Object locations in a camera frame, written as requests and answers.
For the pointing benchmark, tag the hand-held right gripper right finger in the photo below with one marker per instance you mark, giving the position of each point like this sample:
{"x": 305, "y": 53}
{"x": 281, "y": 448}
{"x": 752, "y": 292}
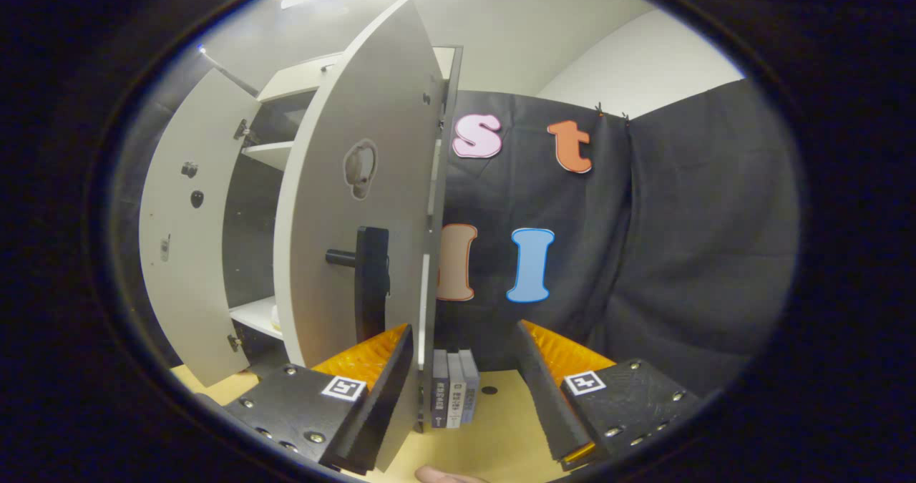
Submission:
{"x": 551, "y": 404}

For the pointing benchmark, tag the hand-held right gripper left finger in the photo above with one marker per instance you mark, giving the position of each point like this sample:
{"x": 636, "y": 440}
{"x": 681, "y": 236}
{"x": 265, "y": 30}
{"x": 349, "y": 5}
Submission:
{"x": 379, "y": 404}

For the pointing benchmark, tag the white cabinet door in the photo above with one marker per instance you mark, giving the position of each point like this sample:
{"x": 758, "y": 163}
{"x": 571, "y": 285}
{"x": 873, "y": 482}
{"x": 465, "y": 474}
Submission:
{"x": 315, "y": 254}
{"x": 186, "y": 290}

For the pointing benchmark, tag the white grey shoe cabinet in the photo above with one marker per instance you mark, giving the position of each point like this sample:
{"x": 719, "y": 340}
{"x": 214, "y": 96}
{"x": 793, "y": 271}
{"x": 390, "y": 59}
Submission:
{"x": 272, "y": 155}

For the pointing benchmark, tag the dark purple book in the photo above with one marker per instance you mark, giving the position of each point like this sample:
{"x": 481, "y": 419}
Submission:
{"x": 439, "y": 397}

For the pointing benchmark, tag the white book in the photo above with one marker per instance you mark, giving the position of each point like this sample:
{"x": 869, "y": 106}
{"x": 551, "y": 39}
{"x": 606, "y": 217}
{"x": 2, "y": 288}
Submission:
{"x": 456, "y": 397}

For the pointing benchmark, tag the black backdrop cloth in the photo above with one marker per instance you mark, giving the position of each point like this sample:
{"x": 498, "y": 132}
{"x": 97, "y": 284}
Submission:
{"x": 680, "y": 254}

